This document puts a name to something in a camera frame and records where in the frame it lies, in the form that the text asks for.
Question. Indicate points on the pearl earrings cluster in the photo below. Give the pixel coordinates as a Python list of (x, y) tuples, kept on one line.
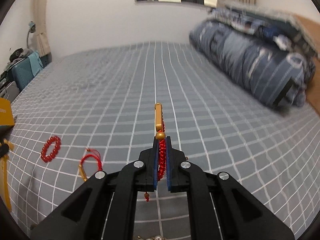
[(158, 237)]

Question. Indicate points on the teal suitcase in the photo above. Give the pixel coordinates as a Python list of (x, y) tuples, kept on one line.
[(24, 71)]

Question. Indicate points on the beige left curtain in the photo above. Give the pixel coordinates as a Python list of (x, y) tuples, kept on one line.
[(39, 17)]

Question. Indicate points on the folded blue patterned duvet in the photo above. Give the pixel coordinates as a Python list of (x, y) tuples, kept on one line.
[(274, 77)]

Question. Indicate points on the yellow box lid flap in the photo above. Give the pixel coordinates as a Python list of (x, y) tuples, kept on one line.
[(6, 116)]

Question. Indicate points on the grey checked bed sheet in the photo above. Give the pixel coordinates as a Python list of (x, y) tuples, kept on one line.
[(104, 99)]

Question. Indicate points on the teal desk lamp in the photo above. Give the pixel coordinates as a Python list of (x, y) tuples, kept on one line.
[(31, 30)]

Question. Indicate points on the dark clothes pile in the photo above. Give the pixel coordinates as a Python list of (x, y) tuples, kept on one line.
[(20, 53)]

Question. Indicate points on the grey checked pillow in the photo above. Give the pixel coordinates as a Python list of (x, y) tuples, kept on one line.
[(287, 31)]

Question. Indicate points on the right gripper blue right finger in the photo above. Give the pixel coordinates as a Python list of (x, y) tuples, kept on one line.
[(168, 168)]

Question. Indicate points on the red cord bracelet gold tube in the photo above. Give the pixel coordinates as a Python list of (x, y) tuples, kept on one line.
[(91, 162)]

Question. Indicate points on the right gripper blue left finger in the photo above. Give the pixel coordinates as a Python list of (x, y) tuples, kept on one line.
[(155, 164)]

